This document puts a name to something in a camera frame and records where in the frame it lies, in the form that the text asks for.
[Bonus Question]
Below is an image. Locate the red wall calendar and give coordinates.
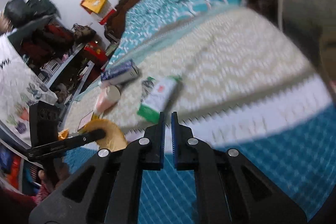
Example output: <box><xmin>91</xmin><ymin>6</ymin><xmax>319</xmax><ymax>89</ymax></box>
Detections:
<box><xmin>98</xmin><ymin>2</ymin><xmax>117</xmax><ymax>25</ymax></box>

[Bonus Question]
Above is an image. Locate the yellow and pink cardboard box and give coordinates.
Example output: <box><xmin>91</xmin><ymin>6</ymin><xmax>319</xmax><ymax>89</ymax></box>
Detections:
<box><xmin>78</xmin><ymin>112</ymin><xmax>101</xmax><ymax>132</ymax></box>

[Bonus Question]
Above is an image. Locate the grey shelf unit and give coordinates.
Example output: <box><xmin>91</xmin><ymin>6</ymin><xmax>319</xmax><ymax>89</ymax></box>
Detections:
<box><xmin>8</xmin><ymin>14</ymin><xmax>105</xmax><ymax>109</ymax></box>

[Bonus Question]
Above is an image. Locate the person's left hand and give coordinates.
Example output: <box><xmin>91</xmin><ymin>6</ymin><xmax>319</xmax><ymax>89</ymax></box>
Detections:
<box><xmin>38</xmin><ymin>161</ymin><xmax>71</xmax><ymax>193</ymax></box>

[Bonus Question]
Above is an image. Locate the teal patterned quilt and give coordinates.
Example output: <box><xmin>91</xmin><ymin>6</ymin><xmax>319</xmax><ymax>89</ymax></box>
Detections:
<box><xmin>105</xmin><ymin>0</ymin><xmax>244</xmax><ymax>69</ymax></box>

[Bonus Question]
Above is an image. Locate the patterned blue and beige bedspread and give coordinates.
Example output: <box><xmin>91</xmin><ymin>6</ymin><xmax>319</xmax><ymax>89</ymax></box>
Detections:
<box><xmin>63</xmin><ymin>7</ymin><xmax>336</xmax><ymax>224</ymax></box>

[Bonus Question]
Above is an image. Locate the blue drink carton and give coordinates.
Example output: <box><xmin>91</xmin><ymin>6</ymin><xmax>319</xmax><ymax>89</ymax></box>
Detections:
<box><xmin>100</xmin><ymin>59</ymin><xmax>141</xmax><ymax>85</ymax></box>

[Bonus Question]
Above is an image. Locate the brown handbag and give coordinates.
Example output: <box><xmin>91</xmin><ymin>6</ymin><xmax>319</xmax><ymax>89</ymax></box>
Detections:
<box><xmin>72</xmin><ymin>25</ymin><xmax>96</xmax><ymax>43</ymax></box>

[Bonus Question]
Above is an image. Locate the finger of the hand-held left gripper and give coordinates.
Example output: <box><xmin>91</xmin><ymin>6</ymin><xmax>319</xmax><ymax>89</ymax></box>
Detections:
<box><xmin>56</xmin><ymin>129</ymin><xmax>107</xmax><ymax>151</ymax></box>

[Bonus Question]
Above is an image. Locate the beige wastebasket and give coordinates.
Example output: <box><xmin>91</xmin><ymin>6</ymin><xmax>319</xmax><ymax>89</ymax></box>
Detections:
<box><xmin>79</xmin><ymin>119</ymin><xmax>128</xmax><ymax>152</ymax></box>

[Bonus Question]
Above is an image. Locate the dark green bag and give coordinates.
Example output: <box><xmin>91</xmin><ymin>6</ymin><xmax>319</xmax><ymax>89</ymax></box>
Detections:
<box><xmin>4</xmin><ymin>0</ymin><xmax>59</xmax><ymax>28</ymax></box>

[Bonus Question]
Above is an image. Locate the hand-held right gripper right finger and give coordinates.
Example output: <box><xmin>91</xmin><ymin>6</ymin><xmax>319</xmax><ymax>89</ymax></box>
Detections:
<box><xmin>171</xmin><ymin>111</ymin><xmax>307</xmax><ymax>224</ymax></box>

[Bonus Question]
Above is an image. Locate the red gift box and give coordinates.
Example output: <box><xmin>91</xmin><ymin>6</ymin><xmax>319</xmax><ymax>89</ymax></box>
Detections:
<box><xmin>83</xmin><ymin>42</ymin><xmax>108</xmax><ymax>62</ymax></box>

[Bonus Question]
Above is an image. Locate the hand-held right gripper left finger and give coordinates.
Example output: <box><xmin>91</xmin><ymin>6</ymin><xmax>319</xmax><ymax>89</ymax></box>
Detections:
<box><xmin>28</xmin><ymin>111</ymin><xmax>166</xmax><ymax>224</ymax></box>

